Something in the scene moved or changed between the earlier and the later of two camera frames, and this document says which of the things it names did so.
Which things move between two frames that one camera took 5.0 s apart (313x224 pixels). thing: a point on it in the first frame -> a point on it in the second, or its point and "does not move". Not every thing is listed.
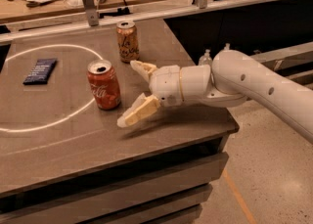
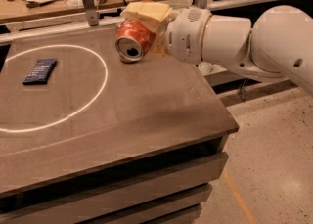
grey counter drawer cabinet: (168, 188) does not move
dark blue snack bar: (41, 71) does not move
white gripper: (166, 84) -> (186, 35)
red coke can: (104, 83) -> (133, 40)
